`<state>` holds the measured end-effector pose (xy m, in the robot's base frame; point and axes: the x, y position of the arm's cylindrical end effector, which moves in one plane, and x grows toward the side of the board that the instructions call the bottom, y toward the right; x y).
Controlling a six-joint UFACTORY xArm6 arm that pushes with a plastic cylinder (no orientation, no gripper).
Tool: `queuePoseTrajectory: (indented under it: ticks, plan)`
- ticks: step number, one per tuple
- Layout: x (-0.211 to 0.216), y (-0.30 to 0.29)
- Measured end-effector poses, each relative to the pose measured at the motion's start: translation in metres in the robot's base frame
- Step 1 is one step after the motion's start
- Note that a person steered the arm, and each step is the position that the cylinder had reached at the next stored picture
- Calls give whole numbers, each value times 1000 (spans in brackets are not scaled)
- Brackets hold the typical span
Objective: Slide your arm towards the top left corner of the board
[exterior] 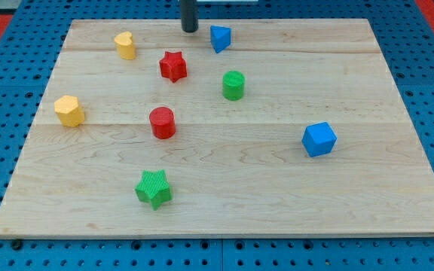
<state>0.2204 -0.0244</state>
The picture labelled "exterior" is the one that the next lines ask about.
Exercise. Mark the light wooden board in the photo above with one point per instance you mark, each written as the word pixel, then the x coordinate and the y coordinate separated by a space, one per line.
pixel 237 169

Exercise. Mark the green cylinder block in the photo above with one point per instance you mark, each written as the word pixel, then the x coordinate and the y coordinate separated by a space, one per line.
pixel 233 85

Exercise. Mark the red cylinder block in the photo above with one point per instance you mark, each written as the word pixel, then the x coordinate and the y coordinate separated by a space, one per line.
pixel 162 122

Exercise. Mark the red star block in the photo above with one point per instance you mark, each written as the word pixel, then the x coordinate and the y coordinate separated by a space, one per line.
pixel 173 66

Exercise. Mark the green star block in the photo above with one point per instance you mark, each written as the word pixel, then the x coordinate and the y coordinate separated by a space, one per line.
pixel 154 189

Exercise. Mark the blue triangle block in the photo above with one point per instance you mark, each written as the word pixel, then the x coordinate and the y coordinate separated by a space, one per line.
pixel 220 38

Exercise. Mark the blue cube block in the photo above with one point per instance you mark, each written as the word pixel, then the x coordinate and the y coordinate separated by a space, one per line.
pixel 319 139

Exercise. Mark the yellow heart block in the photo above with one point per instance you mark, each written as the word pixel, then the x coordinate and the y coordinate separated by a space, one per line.
pixel 125 45

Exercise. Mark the yellow hexagon block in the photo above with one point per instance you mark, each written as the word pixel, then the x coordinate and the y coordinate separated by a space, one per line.
pixel 69 111

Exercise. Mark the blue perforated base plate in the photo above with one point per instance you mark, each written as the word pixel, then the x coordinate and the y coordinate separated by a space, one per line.
pixel 29 49

